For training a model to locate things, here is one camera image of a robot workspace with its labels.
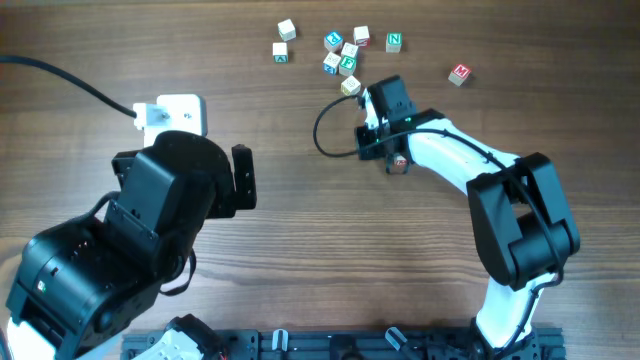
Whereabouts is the block with red M side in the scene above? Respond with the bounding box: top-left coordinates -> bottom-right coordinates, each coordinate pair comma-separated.
391,154 -> 409,174

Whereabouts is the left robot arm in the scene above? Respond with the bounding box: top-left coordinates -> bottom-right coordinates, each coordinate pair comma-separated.
6,130 -> 257,359

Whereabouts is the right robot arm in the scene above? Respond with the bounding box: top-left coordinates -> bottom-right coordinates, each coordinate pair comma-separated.
355,76 -> 580,359

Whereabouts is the yellow bordered block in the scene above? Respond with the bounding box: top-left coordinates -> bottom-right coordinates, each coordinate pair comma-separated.
341,75 -> 361,96

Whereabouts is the green letter F block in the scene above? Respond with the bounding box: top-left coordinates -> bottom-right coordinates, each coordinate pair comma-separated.
338,55 -> 357,77

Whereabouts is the block with blue side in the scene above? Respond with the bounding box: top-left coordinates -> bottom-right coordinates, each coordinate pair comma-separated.
322,52 -> 341,75

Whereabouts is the white picture block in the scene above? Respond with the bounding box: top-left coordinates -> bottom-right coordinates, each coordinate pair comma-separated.
341,42 -> 359,59

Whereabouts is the green letter N block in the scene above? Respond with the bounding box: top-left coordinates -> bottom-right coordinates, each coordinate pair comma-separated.
385,32 -> 403,53

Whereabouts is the red letter M block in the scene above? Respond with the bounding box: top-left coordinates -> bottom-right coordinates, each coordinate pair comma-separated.
448,64 -> 472,87

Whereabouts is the blue letter P block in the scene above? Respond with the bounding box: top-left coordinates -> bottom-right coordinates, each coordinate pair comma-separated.
324,31 -> 344,53

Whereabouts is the block with green letter side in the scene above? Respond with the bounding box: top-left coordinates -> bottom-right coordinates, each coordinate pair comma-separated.
272,42 -> 289,63

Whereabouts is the plain white wooden block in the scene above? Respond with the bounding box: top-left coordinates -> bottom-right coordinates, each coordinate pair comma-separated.
277,19 -> 297,42

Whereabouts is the right black cable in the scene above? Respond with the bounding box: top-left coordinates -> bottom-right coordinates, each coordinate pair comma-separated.
312,94 -> 566,360

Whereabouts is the black cable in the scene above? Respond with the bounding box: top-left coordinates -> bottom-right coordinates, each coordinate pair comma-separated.
312,94 -> 566,360
0,54 -> 139,120

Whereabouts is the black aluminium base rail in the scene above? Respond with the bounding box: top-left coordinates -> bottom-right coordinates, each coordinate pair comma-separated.
120,328 -> 567,360

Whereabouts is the left black cable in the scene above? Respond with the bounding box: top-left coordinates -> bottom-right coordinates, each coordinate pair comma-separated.
0,54 -> 139,120

